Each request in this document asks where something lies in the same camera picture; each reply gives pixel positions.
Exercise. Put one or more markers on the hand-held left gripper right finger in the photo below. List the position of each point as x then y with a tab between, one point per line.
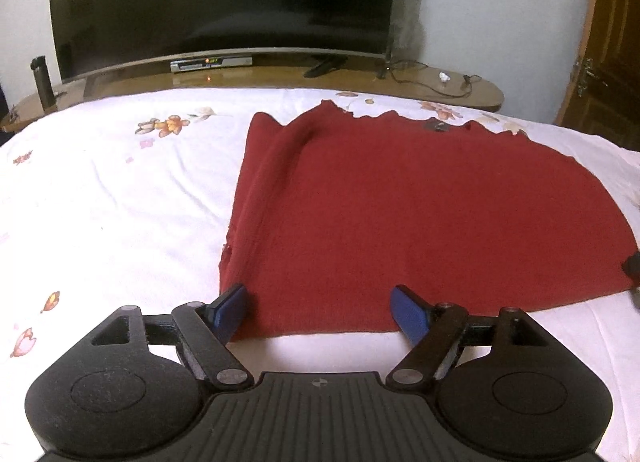
407	314

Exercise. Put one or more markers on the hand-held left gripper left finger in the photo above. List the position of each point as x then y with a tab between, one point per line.
231	312

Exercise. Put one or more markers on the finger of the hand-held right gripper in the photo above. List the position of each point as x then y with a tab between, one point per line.
634	269

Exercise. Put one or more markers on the red knit sweater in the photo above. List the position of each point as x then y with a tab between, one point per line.
410	222

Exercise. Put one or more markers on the white floral bed sheet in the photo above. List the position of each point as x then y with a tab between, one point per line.
110	212

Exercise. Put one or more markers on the brown wooden door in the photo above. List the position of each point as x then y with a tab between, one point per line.
615	41

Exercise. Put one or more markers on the wooden television stand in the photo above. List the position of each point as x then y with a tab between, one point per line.
280	79

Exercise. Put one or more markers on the small white object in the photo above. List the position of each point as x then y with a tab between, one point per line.
443	75

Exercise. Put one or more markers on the silver set-top box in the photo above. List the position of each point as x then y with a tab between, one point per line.
210	64

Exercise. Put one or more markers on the clear glass vase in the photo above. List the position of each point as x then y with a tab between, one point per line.
409	26

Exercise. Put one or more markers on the dark thermos bottle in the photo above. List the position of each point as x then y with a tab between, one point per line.
44	84

